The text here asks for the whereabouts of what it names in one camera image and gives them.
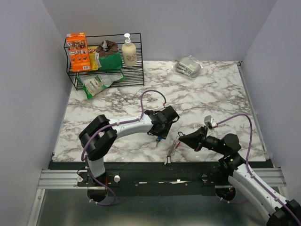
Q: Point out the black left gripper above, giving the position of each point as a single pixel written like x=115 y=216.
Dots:
x=164 y=134

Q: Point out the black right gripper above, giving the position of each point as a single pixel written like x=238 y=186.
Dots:
x=195 y=139

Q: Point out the red handled key organizer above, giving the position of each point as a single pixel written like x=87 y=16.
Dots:
x=172 y=148

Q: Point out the blue tagged key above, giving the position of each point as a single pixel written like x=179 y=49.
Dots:
x=158 y=140

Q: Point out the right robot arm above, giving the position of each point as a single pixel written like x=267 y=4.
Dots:
x=273 y=207

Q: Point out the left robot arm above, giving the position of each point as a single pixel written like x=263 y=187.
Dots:
x=98 y=137

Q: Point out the clear plastic wrapped package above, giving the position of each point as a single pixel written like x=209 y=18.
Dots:
x=189 y=66

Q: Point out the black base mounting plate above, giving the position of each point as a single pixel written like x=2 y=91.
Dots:
x=152 y=179

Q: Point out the cream pump soap bottle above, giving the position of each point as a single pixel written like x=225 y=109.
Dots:
x=129 y=51

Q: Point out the green white snack bag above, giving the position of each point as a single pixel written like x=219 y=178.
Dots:
x=95 y=83

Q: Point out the green brown bag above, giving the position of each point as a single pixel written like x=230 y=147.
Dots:
x=108 y=56

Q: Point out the yellow snack bag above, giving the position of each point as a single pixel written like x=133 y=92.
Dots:
x=92 y=51

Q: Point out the orange product box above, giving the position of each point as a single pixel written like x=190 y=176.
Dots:
x=78 y=52

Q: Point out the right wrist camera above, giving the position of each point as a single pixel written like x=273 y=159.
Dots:
x=209 y=122

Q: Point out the black wire shelf rack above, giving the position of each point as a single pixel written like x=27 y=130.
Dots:
x=133 y=75

